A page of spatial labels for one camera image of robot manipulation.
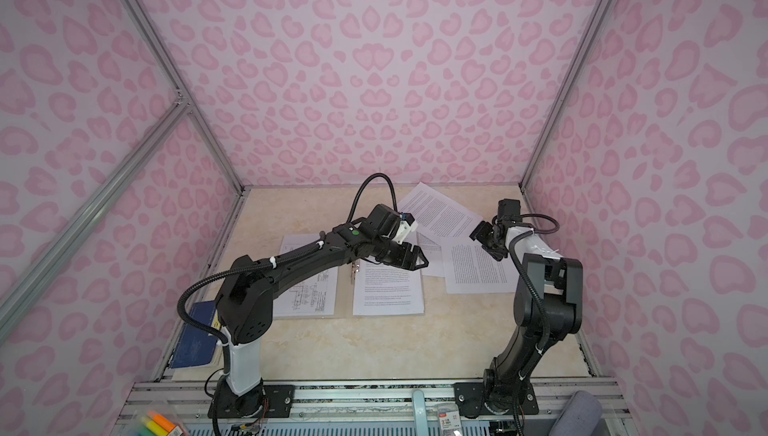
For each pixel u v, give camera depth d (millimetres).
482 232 879
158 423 700
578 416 686
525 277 476
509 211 769
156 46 804
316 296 911
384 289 927
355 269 952
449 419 689
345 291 924
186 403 748
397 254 757
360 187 703
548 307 467
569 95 914
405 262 734
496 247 828
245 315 482
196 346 817
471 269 977
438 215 1105
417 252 762
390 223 703
